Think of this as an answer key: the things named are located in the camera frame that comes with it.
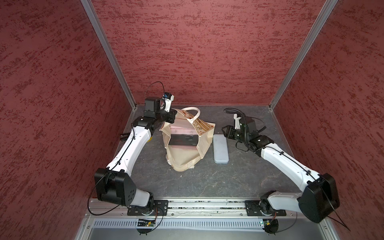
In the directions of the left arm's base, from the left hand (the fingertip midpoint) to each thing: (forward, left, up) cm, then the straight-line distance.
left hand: (174, 113), depth 80 cm
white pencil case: (-11, -28, -24) cm, 39 cm away
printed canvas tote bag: (-9, -17, -6) cm, 20 cm away
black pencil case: (-7, -5, -16) cm, 18 cm away
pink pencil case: (0, -3, -16) cm, 16 cm away
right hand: (-6, -28, -9) cm, 30 cm away
